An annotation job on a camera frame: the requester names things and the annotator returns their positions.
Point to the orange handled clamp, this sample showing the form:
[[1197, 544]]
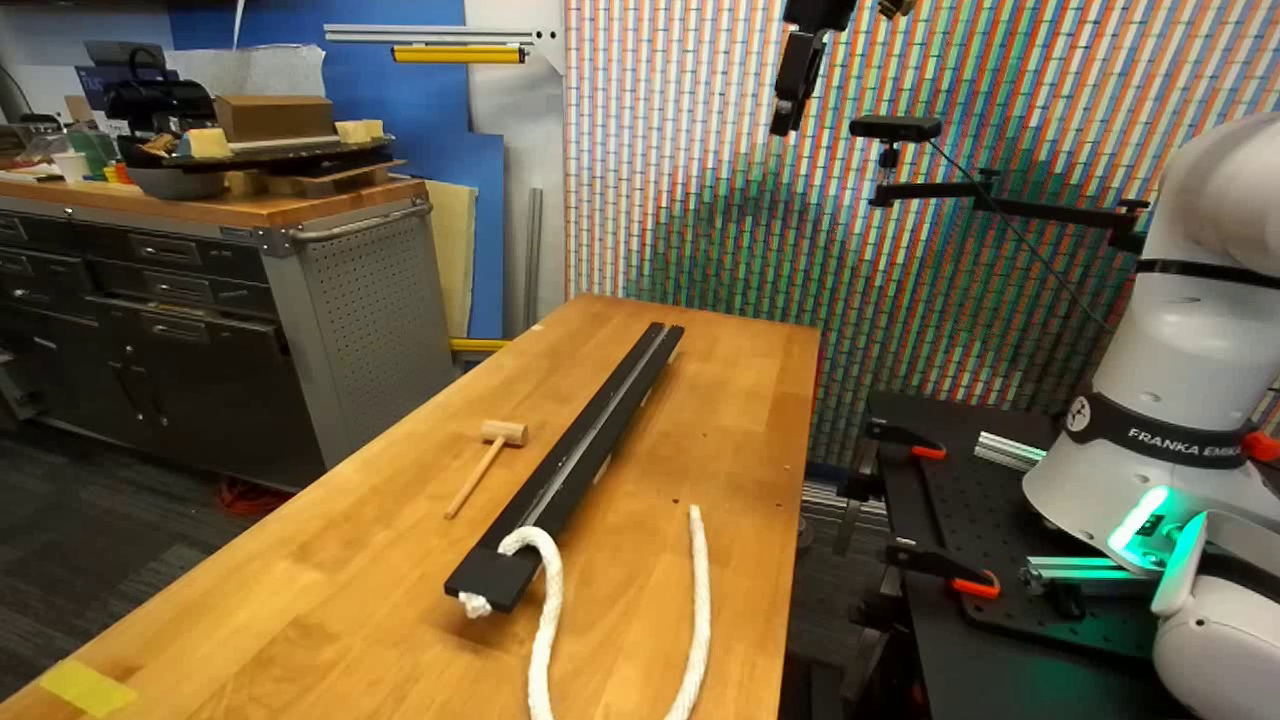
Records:
[[907, 437], [935, 563]]

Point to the silver aluminium bar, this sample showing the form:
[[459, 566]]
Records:
[[371, 33]]

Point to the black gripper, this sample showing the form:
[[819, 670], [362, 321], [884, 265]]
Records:
[[810, 26]]

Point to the small wooden mallet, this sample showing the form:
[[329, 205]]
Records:
[[496, 437]]

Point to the grey metal tool cabinet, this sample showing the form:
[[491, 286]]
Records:
[[241, 337]]

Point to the long black rail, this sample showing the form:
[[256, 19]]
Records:
[[548, 498]]

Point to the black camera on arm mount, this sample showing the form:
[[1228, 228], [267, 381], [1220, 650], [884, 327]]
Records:
[[1122, 224]]

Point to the yellow tape patch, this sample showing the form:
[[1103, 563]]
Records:
[[84, 688]]

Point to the orange handled clamp upper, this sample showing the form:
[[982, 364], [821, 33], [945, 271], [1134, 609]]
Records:
[[907, 437]]

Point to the yellow spirit level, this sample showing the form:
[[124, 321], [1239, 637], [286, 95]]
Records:
[[459, 53]]

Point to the black optical breadboard base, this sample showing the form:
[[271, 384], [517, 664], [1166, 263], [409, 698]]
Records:
[[984, 563]]

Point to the brown cardboard box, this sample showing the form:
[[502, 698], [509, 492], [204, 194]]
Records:
[[275, 118]]

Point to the orange handled clamp lower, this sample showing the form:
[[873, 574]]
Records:
[[935, 563]]

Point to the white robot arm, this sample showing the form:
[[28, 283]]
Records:
[[1157, 458]]

